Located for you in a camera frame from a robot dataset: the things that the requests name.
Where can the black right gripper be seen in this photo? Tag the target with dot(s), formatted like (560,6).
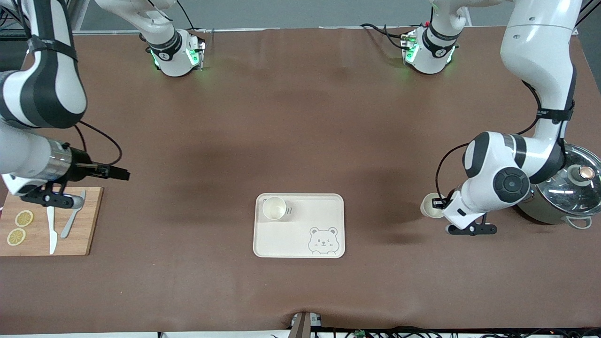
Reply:
(82,170)

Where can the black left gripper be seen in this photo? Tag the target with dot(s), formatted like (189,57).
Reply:
(438,203)

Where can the white IKEA cup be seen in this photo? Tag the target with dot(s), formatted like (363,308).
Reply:
(274,209)
(429,210)

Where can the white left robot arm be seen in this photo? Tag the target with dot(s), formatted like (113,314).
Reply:
(540,42)

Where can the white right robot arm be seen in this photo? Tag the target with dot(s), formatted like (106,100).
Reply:
(47,94)

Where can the light blue plastic knife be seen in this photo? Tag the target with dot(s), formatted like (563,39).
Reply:
(68,227)

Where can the white plastic knife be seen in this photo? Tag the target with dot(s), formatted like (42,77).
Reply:
(51,234)

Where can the grey-green electric cooking pot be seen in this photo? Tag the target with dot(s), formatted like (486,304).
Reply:
(540,213)

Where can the yellow lemon slice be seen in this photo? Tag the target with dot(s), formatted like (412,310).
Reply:
(24,218)
(16,236)

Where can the bamboo cutting board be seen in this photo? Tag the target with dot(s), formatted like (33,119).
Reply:
(37,248)

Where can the glass pot lid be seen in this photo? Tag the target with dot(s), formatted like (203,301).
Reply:
(563,192)

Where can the white tray with bear print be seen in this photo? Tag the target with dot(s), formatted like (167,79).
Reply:
(291,244)

